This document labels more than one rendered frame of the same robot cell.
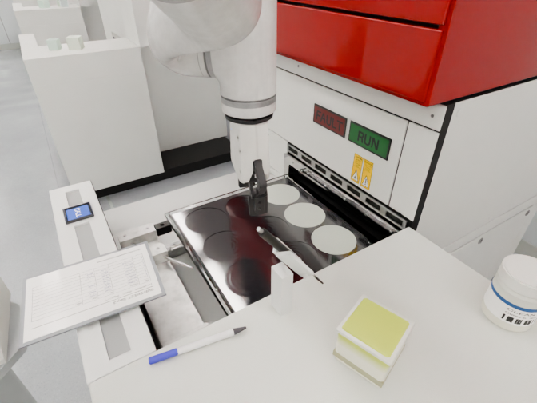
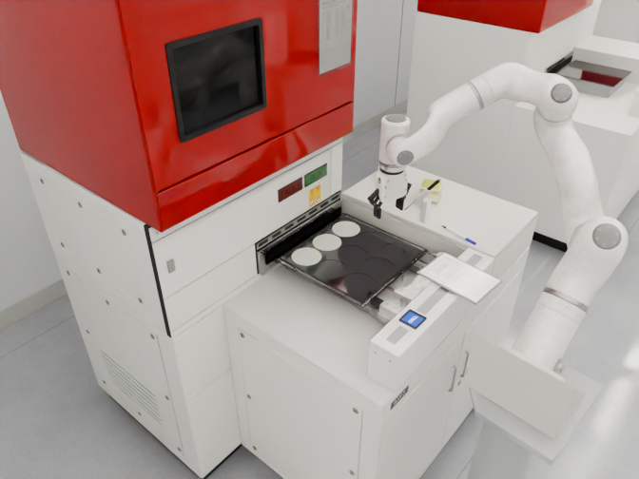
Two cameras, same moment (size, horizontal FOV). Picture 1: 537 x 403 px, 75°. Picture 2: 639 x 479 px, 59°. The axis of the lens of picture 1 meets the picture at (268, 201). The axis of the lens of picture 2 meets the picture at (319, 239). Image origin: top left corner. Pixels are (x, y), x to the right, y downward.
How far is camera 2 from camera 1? 1.97 m
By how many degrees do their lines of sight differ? 83
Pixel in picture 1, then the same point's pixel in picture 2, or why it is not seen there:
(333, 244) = (351, 228)
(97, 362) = (486, 259)
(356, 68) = (323, 141)
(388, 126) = (323, 159)
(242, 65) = not seen: hidden behind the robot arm
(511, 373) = (414, 176)
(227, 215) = (347, 274)
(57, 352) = not seen: outside the picture
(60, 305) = (476, 280)
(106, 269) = (446, 277)
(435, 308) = not seen: hidden behind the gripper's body
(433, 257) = (362, 186)
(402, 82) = (344, 129)
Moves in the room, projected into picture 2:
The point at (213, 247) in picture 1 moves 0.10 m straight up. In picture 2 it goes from (382, 271) to (384, 246)
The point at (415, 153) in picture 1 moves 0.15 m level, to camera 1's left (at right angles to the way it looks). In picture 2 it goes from (337, 158) to (351, 178)
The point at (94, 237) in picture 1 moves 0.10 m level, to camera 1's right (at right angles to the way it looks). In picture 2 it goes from (427, 298) to (412, 277)
